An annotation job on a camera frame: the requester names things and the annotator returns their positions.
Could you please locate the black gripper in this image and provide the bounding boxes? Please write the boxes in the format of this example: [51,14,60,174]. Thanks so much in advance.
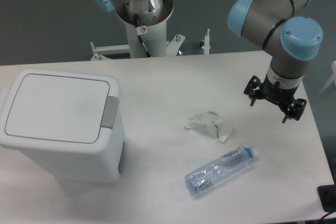
[244,76,307,123]

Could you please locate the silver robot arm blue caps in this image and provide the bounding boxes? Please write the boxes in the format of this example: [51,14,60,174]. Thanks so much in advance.
[94,0,323,120]

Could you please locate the white plastic trash can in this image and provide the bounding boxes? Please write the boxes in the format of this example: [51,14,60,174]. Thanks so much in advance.
[1,69,125,183]

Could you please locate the white trash can lid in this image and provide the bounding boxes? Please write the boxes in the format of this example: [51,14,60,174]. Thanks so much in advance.
[5,73,110,144]

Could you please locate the crumpled white plastic wrapper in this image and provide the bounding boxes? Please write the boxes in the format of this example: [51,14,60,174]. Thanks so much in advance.
[184,111,234,144]

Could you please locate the empty clear plastic bottle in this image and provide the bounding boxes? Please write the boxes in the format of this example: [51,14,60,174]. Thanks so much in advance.
[185,146,258,194]

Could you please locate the white furniture piece at right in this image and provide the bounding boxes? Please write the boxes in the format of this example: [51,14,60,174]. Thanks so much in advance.
[317,61,336,97]

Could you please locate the black device at table edge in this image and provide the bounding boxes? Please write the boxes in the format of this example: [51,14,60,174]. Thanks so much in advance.
[317,185,335,212]

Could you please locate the black cable on pedestal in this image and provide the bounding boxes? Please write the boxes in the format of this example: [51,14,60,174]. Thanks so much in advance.
[133,13,153,58]

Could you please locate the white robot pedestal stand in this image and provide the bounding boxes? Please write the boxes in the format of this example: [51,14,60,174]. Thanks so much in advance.
[90,0,212,61]

